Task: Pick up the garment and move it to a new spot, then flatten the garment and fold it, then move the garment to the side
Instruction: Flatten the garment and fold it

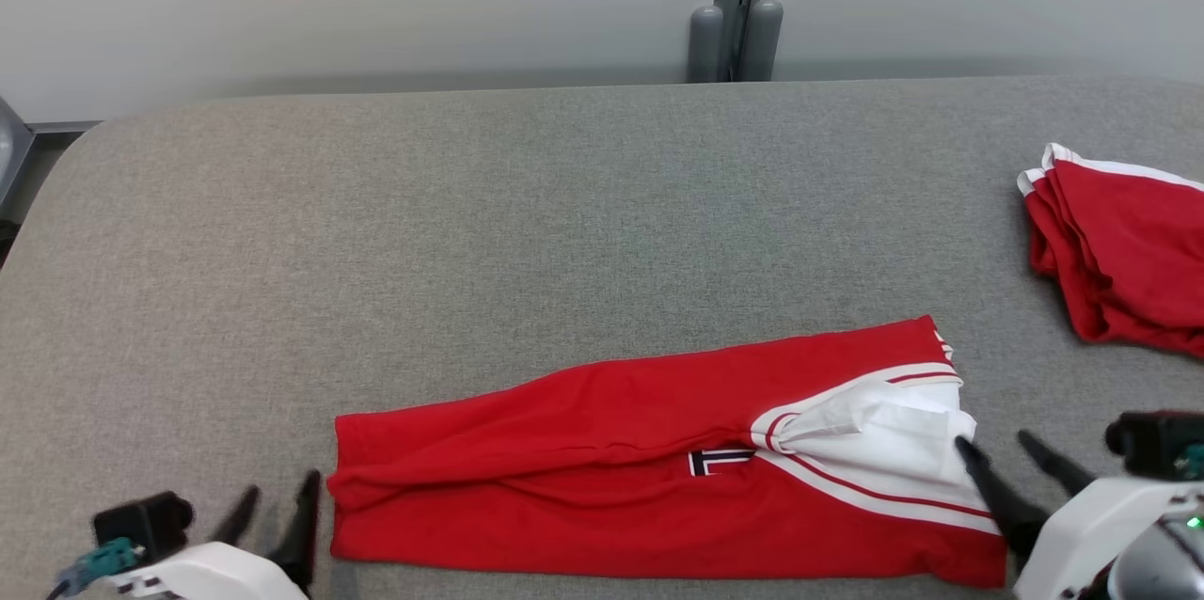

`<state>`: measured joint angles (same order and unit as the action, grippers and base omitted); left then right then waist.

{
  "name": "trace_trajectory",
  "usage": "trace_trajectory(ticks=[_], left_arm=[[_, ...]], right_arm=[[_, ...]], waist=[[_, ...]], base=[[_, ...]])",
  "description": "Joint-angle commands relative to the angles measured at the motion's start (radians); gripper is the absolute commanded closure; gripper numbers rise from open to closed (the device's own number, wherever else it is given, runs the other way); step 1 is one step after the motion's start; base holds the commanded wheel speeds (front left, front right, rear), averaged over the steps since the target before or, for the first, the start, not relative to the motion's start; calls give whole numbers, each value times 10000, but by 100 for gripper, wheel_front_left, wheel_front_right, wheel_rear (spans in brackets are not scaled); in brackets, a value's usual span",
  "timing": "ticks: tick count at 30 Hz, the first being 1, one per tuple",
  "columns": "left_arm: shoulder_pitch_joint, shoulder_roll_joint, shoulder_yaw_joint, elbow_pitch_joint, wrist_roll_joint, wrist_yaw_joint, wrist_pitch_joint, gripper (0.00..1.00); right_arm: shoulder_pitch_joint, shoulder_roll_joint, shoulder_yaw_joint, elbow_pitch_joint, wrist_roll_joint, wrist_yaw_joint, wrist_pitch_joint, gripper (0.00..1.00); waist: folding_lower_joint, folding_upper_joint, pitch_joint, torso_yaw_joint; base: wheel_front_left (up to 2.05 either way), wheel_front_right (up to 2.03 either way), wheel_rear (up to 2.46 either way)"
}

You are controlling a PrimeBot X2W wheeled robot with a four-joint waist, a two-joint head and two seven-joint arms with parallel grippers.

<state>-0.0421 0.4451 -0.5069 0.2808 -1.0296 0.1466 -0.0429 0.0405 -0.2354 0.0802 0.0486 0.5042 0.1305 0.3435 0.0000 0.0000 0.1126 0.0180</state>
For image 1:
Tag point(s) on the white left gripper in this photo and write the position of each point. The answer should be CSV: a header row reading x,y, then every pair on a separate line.
x,y
216,576

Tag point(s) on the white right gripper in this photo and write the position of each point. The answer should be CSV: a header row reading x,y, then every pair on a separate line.
x,y
1082,534

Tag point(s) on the red white basketball shorts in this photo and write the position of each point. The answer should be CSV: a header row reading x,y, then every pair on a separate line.
x,y
611,450

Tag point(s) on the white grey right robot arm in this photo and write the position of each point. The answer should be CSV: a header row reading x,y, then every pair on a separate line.
x,y
1166,567

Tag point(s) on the red garment with white trim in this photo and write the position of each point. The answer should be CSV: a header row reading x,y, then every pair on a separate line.
x,y
1129,252

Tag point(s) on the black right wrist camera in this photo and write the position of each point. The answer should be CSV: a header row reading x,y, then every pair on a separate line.
x,y
1152,445

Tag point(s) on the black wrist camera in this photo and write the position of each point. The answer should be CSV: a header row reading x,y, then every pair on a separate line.
x,y
141,525
1152,445

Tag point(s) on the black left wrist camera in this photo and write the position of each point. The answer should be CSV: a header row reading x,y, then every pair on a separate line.
x,y
141,525

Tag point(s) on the grey metal frame leg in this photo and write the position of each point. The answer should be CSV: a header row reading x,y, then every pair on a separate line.
x,y
11,149

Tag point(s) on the grey rounded post foot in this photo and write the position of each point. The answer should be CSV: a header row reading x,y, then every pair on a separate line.
x,y
705,45
764,40

